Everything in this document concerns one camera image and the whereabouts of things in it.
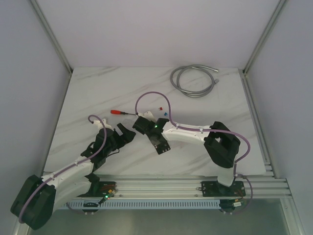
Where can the black fuse box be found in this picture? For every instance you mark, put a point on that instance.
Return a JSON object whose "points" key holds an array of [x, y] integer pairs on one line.
{"points": [[161, 144]]}

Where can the red handled screwdriver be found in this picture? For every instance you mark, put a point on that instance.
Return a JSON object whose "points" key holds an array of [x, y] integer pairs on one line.
{"points": [[118, 112]]}

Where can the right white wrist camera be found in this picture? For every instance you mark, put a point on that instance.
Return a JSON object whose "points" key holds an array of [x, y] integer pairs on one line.
{"points": [[147, 115]]}

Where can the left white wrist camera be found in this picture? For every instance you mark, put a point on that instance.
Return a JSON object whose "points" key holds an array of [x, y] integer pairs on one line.
{"points": [[101, 124]]}

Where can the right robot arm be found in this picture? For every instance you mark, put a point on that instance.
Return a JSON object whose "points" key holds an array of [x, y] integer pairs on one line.
{"points": [[221, 146]]}

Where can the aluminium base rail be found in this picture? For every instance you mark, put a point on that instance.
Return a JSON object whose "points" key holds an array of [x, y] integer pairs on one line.
{"points": [[187, 187]]}

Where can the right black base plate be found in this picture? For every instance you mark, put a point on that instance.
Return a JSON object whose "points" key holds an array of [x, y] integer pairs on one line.
{"points": [[215, 189]]}

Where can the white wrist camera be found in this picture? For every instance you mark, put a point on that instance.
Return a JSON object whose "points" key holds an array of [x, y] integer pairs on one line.
{"points": [[101, 124], [147, 115]]}

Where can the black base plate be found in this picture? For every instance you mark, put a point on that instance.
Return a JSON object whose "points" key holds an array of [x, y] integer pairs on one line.
{"points": [[215, 189], [100, 189]]}

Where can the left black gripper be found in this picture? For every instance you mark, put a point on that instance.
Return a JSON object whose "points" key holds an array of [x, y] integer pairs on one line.
{"points": [[118, 136]]}

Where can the slotted grey cable duct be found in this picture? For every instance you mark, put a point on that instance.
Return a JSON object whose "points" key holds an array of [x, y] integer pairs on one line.
{"points": [[148, 204]]}

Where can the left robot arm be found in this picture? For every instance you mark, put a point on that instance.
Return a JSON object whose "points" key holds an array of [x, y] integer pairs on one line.
{"points": [[40, 197]]}

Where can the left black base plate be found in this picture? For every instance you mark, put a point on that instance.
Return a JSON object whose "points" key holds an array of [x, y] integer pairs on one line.
{"points": [[100, 189]]}

